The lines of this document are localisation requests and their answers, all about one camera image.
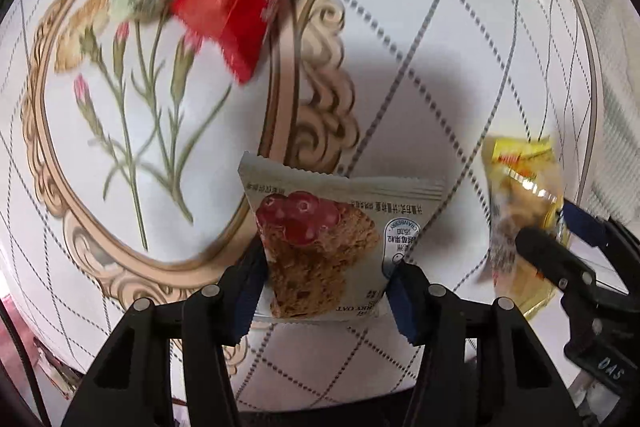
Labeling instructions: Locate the oat cookie snack packet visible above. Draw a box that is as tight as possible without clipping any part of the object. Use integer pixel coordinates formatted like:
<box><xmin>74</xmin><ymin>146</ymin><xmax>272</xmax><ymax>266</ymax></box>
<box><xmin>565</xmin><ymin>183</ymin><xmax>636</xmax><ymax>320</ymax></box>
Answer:
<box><xmin>238</xmin><ymin>153</ymin><xmax>444</xmax><ymax>322</ymax></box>

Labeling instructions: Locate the white knitted blanket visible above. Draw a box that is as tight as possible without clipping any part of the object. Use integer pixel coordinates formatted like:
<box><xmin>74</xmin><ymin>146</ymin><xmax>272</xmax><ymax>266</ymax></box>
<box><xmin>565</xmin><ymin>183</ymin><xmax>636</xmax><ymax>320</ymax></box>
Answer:
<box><xmin>582</xmin><ymin>0</ymin><xmax>639</xmax><ymax>232</ymax></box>

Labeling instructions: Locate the floral quilted bed mat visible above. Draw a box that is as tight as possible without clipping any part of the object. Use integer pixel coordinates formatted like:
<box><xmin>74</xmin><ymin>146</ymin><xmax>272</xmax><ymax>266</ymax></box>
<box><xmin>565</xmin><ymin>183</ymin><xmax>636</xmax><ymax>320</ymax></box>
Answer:
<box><xmin>1</xmin><ymin>0</ymin><xmax>600</xmax><ymax>372</ymax></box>

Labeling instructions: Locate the yellow snack packet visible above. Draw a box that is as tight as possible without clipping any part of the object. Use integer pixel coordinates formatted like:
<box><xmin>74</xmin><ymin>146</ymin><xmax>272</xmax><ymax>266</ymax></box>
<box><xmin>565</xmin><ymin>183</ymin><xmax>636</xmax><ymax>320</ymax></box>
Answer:
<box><xmin>483</xmin><ymin>136</ymin><xmax>567</xmax><ymax>319</ymax></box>

